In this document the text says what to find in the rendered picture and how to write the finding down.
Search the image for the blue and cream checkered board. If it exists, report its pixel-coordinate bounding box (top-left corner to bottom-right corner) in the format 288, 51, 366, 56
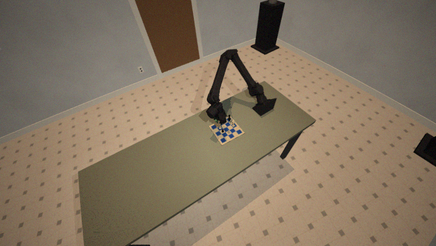
209, 116, 244, 145

